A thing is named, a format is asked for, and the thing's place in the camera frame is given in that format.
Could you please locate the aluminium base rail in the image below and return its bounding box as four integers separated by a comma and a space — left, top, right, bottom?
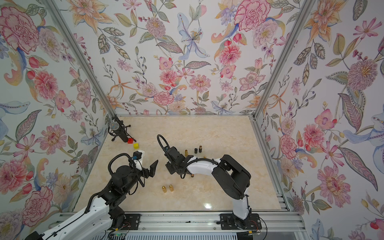
47, 211, 310, 240

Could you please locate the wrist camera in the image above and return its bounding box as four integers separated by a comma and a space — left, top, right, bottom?
167, 147, 180, 158
132, 150, 145, 164

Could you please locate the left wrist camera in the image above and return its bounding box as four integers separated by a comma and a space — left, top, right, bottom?
132, 150, 145, 164

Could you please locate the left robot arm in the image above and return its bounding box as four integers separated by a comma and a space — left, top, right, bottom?
26, 151, 159, 240

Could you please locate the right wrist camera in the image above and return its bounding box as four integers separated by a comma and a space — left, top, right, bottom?
167, 147, 180, 158

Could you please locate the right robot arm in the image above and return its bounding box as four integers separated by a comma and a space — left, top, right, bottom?
157, 135, 252, 230

